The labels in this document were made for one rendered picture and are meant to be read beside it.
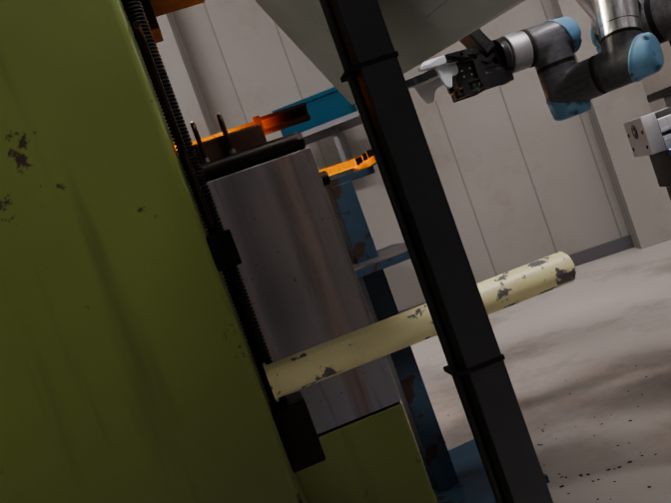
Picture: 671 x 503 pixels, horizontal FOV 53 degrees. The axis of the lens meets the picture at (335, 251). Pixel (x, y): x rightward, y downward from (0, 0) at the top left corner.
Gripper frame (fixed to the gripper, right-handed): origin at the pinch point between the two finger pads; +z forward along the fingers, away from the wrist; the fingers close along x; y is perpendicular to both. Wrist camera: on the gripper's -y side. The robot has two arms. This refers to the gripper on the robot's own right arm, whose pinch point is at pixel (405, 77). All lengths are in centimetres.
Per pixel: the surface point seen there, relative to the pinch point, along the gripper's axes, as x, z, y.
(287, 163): -16.0, 29.1, 9.7
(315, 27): -46, 24, -1
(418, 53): -53, 16, 7
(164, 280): -45, 51, 21
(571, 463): 36, -20, 100
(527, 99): 271, -162, -9
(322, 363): -39, 36, 38
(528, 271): -39, 6, 36
